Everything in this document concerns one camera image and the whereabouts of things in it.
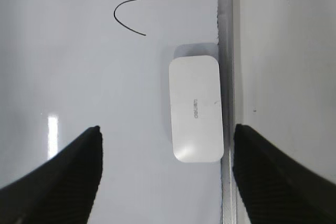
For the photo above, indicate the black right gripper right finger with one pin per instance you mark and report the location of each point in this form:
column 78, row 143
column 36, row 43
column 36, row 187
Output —
column 274, row 187

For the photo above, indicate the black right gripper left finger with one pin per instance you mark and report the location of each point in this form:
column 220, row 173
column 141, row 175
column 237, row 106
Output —
column 62, row 190

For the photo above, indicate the white rectangular board eraser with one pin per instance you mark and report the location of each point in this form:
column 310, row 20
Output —
column 196, row 104

